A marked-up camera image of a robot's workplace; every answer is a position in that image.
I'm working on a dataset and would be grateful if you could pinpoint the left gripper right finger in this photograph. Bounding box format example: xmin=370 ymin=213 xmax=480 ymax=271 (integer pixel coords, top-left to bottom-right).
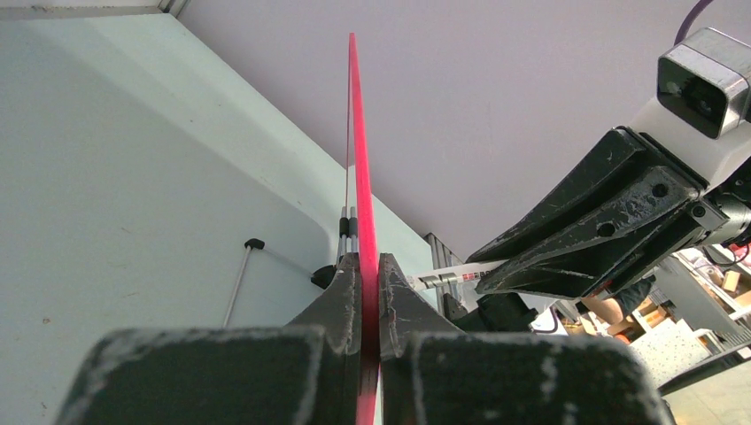
xmin=379 ymin=253 xmax=672 ymax=424

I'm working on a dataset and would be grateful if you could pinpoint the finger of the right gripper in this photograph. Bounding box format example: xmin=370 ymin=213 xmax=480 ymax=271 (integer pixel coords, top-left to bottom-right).
xmin=467 ymin=127 xmax=647 ymax=262
xmin=476 ymin=166 xmax=700 ymax=299

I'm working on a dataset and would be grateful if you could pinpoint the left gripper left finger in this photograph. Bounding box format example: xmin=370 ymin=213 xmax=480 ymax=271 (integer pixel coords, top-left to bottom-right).
xmin=56 ymin=253 xmax=361 ymax=424

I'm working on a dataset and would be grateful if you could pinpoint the pink framed whiteboard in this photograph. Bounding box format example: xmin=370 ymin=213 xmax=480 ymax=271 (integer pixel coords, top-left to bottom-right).
xmin=349 ymin=33 xmax=380 ymax=424

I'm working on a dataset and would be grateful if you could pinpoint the white whiteboard marker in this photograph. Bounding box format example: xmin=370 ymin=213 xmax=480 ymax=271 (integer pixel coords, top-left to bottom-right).
xmin=406 ymin=260 xmax=505 ymax=290

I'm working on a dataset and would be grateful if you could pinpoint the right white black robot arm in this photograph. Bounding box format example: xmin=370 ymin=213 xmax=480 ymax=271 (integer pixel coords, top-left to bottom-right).
xmin=470 ymin=127 xmax=750 ymax=299

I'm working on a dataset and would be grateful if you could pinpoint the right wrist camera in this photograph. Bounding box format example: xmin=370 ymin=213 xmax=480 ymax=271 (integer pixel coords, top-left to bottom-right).
xmin=629 ymin=27 xmax=750 ymax=189

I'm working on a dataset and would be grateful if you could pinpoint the wire whiteboard stand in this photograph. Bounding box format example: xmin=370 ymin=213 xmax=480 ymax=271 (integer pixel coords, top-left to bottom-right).
xmin=222 ymin=205 xmax=360 ymax=329

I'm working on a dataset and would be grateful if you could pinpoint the aluminium frame profile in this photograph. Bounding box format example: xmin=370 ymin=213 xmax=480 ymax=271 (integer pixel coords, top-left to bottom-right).
xmin=424 ymin=233 xmax=467 ymax=319

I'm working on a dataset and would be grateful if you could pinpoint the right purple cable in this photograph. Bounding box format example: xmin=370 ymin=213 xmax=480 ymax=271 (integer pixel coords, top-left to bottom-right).
xmin=673 ymin=0 xmax=717 ymax=47

